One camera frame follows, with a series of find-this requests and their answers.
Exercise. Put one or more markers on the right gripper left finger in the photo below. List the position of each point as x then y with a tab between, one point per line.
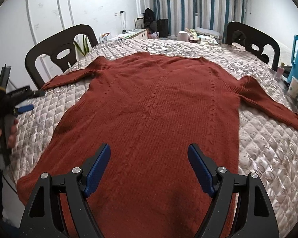
43	215

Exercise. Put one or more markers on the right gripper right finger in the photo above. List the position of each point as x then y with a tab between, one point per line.
254	215

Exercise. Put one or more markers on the rust red knit sweater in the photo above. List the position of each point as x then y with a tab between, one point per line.
149	109

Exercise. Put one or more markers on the beige quilted table cover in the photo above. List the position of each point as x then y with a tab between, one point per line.
266	146

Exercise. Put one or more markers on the dark chair left side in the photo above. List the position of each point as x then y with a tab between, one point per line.
61	49

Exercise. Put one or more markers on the dark chair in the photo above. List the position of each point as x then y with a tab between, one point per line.
61	49
253	40

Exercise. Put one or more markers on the green potted plant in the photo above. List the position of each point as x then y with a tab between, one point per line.
82	48

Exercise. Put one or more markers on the white paper cup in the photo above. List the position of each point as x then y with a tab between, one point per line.
293	88

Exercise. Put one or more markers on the white low cabinet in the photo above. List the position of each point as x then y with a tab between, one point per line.
139	34

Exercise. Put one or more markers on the black backpack by curtain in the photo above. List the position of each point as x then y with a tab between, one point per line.
150	21

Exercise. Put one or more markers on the black speaker box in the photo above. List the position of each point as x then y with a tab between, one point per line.
162	28

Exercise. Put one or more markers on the dark chair right side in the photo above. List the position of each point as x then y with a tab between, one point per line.
253	40

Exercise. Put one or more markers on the pink white container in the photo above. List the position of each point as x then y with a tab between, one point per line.
182	36

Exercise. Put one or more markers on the striped blue grey curtains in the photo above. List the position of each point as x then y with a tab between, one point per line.
211	15

